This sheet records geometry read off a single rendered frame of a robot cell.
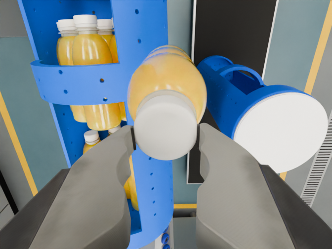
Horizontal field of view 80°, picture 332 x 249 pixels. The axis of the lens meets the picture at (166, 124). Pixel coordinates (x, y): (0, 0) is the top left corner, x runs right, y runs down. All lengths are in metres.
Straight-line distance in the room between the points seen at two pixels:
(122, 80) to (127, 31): 0.08
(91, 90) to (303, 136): 0.61
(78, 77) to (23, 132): 1.80
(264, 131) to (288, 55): 1.22
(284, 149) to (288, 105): 0.15
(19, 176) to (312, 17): 2.80
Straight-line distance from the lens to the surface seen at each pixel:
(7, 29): 1.25
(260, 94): 0.65
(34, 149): 2.19
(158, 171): 0.48
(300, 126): 0.71
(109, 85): 0.35
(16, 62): 1.92
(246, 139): 0.65
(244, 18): 1.50
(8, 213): 2.64
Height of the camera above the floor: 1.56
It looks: 65 degrees down
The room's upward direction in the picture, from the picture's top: 179 degrees clockwise
